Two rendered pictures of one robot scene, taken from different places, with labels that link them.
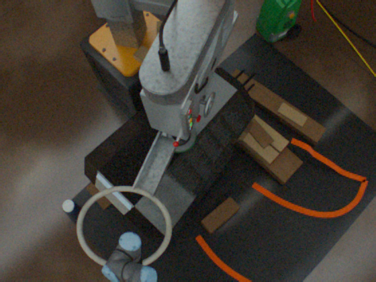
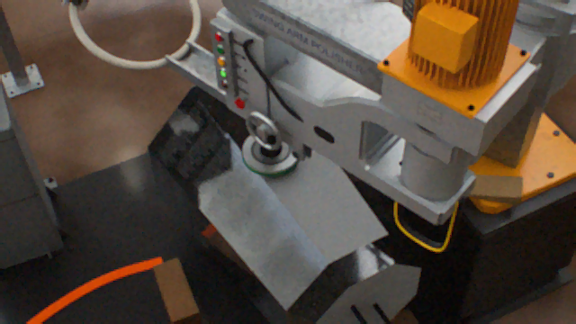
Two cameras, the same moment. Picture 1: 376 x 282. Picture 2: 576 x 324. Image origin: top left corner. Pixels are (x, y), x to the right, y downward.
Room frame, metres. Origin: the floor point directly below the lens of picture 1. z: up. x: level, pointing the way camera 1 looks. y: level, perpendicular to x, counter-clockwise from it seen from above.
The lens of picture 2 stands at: (1.29, -1.83, 3.07)
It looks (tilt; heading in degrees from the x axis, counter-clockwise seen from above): 50 degrees down; 100
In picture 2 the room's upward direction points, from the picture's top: 2 degrees counter-clockwise
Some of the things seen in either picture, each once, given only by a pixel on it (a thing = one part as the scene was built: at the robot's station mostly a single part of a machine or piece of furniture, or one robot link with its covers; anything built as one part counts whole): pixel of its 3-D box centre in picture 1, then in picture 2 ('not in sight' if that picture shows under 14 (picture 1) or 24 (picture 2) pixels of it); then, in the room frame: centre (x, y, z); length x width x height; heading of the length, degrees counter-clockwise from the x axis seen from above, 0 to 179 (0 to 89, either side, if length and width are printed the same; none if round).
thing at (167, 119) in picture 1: (178, 90); (284, 72); (0.96, -0.02, 1.32); 0.36 x 0.22 x 0.45; 148
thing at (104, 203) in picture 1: (99, 195); not in sight; (0.81, 0.76, 0.02); 0.25 x 0.10 x 0.01; 33
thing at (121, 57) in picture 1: (131, 37); (500, 145); (1.76, 0.25, 0.76); 0.49 x 0.49 x 0.05; 36
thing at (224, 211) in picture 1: (220, 215); (176, 295); (0.48, -0.19, 0.07); 0.30 x 0.12 x 0.12; 121
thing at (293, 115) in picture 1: (292, 114); not in sight; (1.21, -0.95, 0.10); 0.25 x 0.10 x 0.01; 45
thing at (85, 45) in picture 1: (139, 64); (483, 206); (1.76, 0.25, 0.37); 0.66 x 0.66 x 0.74; 36
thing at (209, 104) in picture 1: (203, 102); (270, 124); (0.93, -0.14, 1.19); 0.15 x 0.10 x 0.15; 148
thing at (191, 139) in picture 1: (178, 134); (271, 150); (0.90, 0.02, 0.87); 0.21 x 0.21 x 0.01
